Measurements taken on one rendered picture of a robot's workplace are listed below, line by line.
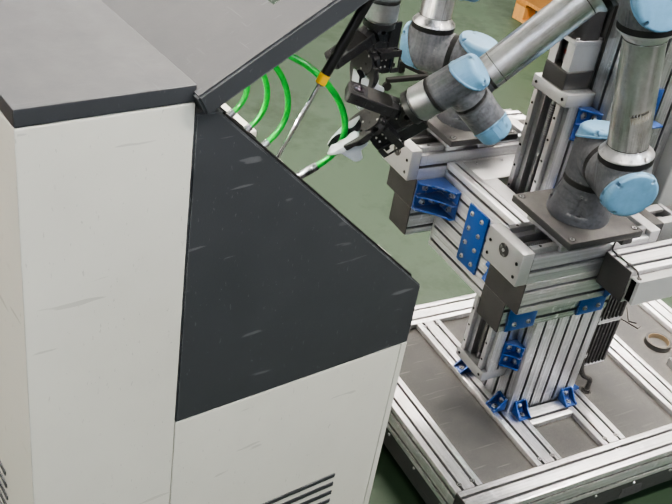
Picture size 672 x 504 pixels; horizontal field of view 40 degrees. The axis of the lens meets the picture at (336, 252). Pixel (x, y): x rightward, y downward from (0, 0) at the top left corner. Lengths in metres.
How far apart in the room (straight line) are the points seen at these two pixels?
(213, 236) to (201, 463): 0.57
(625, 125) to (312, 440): 0.96
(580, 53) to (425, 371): 1.15
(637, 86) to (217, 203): 0.87
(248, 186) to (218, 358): 0.37
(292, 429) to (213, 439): 0.21
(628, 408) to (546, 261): 1.01
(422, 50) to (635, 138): 0.74
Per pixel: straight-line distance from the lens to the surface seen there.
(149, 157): 1.46
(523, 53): 1.99
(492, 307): 2.33
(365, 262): 1.87
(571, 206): 2.21
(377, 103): 1.86
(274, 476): 2.16
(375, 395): 2.18
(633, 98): 1.97
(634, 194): 2.05
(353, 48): 2.05
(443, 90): 1.84
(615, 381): 3.20
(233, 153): 1.54
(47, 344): 1.59
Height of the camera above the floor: 2.10
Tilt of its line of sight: 33 degrees down
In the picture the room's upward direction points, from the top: 10 degrees clockwise
